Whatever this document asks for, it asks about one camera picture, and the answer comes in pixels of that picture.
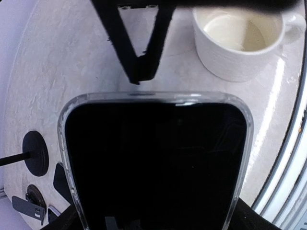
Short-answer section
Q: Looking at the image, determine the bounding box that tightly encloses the white ribbed mug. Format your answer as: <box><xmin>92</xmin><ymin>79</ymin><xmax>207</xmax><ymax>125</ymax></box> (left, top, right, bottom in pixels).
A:
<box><xmin>192</xmin><ymin>7</ymin><xmax>307</xmax><ymax>82</ymax></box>

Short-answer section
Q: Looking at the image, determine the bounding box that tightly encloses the phone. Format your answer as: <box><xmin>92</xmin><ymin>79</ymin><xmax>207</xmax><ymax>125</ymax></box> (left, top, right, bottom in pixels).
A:
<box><xmin>58</xmin><ymin>92</ymin><xmax>254</xmax><ymax>230</ymax></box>
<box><xmin>47</xmin><ymin>206</ymin><xmax>61</xmax><ymax>223</ymax></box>
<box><xmin>53</xmin><ymin>163</ymin><xmax>73</xmax><ymax>205</ymax></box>

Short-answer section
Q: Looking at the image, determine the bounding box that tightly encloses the small dark folding stand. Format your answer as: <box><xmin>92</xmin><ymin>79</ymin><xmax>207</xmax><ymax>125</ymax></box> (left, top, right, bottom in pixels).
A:
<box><xmin>12</xmin><ymin>184</ymin><xmax>47</xmax><ymax>226</ymax></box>

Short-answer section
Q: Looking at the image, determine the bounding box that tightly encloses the black round-base phone stand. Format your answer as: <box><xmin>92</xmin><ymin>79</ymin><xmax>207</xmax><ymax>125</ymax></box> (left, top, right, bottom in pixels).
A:
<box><xmin>0</xmin><ymin>130</ymin><xmax>49</xmax><ymax>177</ymax></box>

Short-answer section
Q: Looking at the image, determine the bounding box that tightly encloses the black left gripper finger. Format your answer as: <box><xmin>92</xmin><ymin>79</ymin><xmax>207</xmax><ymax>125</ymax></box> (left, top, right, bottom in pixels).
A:
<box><xmin>91</xmin><ymin>0</ymin><xmax>176</xmax><ymax>84</ymax></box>

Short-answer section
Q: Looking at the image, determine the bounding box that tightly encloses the front aluminium rail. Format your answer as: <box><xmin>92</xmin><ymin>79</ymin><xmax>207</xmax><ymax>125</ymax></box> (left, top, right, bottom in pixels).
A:
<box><xmin>252</xmin><ymin>77</ymin><xmax>307</xmax><ymax>230</ymax></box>

